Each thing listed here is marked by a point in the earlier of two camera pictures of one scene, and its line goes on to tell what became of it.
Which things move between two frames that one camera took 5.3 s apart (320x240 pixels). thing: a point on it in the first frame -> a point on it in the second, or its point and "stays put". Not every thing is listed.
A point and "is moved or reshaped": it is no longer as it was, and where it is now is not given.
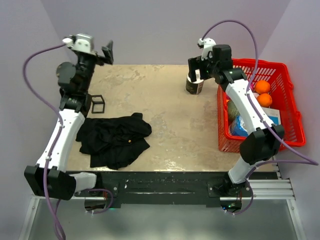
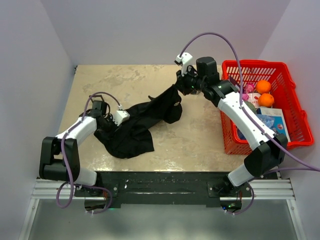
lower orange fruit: x=264 y=100 stays put
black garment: x=112 y=142 is moved or reshaped
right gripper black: x=197 y=63 -> x=180 y=84
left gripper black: x=107 y=52 -> x=115 y=126
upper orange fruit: x=262 y=87 stays put
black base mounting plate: x=156 y=189 stays put
